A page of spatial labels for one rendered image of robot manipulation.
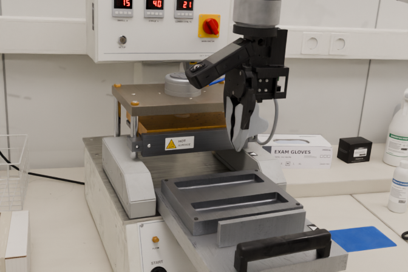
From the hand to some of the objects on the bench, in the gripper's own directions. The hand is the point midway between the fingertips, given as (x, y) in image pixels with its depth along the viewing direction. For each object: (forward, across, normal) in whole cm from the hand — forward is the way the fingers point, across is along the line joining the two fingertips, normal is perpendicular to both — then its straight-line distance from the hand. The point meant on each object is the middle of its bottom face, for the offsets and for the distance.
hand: (233, 143), depth 84 cm
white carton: (+29, +53, -48) cm, 78 cm away
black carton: (+29, +50, -70) cm, 91 cm away
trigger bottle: (+29, +43, -83) cm, 98 cm away
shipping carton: (+34, +24, +39) cm, 57 cm away
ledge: (+34, +49, -69) cm, 91 cm away
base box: (+34, +25, -2) cm, 42 cm away
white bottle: (+33, +24, -66) cm, 77 cm away
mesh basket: (+34, +63, +44) cm, 84 cm away
